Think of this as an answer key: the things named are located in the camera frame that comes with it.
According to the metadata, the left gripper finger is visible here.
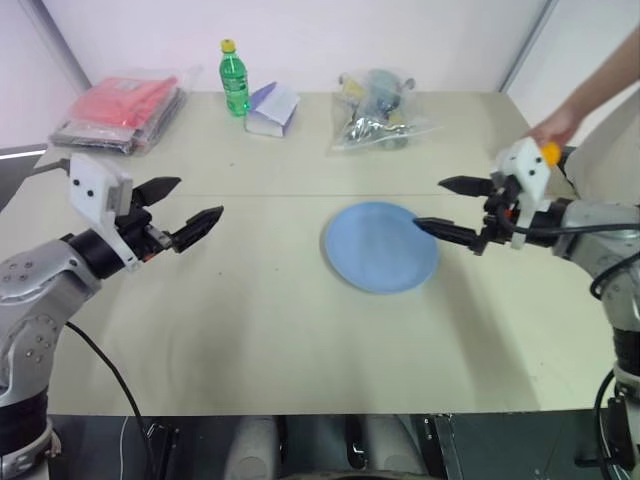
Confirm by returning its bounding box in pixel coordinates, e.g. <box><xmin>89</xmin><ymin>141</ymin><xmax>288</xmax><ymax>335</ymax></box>
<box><xmin>171</xmin><ymin>204</ymin><xmax>225</xmax><ymax>254</ymax></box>
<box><xmin>130</xmin><ymin>175</ymin><xmax>183</xmax><ymax>209</ymax></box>

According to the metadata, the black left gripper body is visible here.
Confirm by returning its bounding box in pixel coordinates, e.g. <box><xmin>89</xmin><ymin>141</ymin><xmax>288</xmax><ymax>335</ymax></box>
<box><xmin>114</xmin><ymin>197</ymin><xmax>176</xmax><ymax>264</ymax></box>

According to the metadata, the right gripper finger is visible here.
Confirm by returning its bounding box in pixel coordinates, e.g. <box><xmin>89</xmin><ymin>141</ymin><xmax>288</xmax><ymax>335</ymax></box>
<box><xmin>412</xmin><ymin>216</ymin><xmax>485</xmax><ymax>247</ymax></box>
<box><xmin>437</xmin><ymin>175</ymin><xmax>497</xmax><ymax>198</ymax></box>

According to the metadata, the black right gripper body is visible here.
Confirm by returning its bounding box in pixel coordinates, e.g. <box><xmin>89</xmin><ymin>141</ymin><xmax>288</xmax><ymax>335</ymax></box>
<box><xmin>471</xmin><ymin>173</ymin><xmax>522</xmax><ymax>257</ymax></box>

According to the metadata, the orange small object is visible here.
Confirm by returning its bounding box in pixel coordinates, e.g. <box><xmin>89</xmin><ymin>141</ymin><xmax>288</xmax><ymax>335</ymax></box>
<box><xmin>539</xmin><ymin>142</ymin><xmax>564</xmax><ymax>167</ymax></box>

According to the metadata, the blue round plate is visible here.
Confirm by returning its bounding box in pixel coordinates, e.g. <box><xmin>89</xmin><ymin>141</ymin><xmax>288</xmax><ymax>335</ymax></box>
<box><xmin>323</xmin><ymin>200</ymin><xmax>441</xmax><ymax>295</ymax></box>

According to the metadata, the person's bare hand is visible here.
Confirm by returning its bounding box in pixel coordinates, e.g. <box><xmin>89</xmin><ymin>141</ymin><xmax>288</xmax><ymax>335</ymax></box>
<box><xmin>528</xmin><ymin>103</ymin><xmax>582</xmax><ymax>148</ymax></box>

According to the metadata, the red cloth in plastic bags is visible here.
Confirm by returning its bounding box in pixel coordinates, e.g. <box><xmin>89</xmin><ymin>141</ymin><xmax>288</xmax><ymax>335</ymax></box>
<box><xmin>48</xmin><ymin>64</ymin><xmax>204</xmax><ymax>157</ymax></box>

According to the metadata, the clear plastic bag of items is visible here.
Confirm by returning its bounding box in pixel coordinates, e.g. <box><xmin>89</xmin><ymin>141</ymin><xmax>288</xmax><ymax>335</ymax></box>
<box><xmin>326</xmin><ymin>67</ymin><xmax>445</xmax><ymax>154</ymax></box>

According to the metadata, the green plastic bottle yellow cap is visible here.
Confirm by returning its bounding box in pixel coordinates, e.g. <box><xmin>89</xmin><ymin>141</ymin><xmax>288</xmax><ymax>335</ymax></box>
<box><xmin>218</xmin><ymin>38</ymin><xmax>252</xmax><ymax>118</ymax></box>

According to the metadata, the dark grey panel light edge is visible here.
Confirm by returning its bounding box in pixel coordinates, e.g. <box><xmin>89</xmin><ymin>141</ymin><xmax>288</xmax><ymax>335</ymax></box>
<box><xmin>0</xmin><ymin>144</ymin><xmax>49</xmax><ymax>214</ymax></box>

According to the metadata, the white purple box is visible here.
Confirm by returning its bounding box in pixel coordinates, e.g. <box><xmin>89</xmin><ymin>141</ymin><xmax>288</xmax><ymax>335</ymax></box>
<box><xmin>243</xmin><ymin>81</ymin><xmax>302</xmax><ymax>138</ymax></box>

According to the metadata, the black rounded shape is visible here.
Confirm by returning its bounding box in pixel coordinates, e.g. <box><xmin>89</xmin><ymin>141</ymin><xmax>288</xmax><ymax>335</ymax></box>
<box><xmin>343</xmin><ymin>414</ymin><xmax>369</xmax><ymax>472</ymax></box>

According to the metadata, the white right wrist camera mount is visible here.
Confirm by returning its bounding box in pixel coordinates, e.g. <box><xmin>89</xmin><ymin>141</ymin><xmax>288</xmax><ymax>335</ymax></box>
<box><xmin>489</xmin><ymin>138</ymin><xmax>554</xmax><ymax>250</ymax></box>

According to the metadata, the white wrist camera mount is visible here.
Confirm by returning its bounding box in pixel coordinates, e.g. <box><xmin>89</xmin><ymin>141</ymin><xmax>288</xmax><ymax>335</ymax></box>
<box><xmin>489</xmin><ymin>138</ymin><xmax>554</xmax><ymax>250</ymax></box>
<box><xmin>67</xmin><ymin>152</ymin><xmax>142</xmax><ymax>274</ymax></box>

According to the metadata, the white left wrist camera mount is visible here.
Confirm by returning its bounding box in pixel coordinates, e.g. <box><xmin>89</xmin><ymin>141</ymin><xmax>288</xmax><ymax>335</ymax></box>
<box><xmin>67</xmin><ymin>152</ymin><xmax>142</xmax><ymax>274</ymax></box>

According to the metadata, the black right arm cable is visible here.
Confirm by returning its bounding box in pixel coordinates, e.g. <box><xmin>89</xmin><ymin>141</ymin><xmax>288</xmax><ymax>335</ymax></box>
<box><xmin>499</xmin><ymin>219</ymin><xmax>640</xmax><ymax>301</ymax></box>

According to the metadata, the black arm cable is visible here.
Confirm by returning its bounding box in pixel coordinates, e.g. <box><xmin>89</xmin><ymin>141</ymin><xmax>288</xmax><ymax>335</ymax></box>
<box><xmin>65</xmin><ymin>321</ymin><xmax>157</xmax><ymax>480</ymax></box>
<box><xmin>499</xmin><ymin>219</ymin><xmax>640</xmax><ymax>301</ymax></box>

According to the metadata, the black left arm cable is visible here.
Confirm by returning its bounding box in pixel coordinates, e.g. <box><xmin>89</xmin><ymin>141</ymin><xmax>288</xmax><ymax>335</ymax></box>
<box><xmin>65</xmin><ymin>321</ymin><xmax>157</xmax><ymax>480</ymax></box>

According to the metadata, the grey wall partition post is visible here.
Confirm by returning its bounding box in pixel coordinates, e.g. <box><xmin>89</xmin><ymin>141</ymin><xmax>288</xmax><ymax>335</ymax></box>
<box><xmin>495</xmin><ymin>0</ymin><xmax>560</xmax><ymax>93</ymax></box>
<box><xmin>20</xmin><ymin>0</ymin><xmax>93</xmax><ymax>90</ymax></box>

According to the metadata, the thin black cable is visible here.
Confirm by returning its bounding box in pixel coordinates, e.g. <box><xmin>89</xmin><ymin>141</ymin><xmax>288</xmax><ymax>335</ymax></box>
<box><xmin>593</xmin><ymin>368</ymin><xmax>619</xmax><ymax>480</ymax></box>

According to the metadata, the black frame under table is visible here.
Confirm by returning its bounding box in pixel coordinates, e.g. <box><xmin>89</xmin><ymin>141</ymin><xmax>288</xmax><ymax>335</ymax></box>
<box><xmin>422</xmin><ymin>413</ymin><xmax>506</xmax><ymax>480</ymax></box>

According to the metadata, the black bracket under table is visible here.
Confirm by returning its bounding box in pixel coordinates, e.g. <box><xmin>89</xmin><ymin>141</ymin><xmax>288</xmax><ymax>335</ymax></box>
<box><xmin>143</xmin><ymin>421</ymin><xmax>182</xmax><ymax>480</ymax></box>

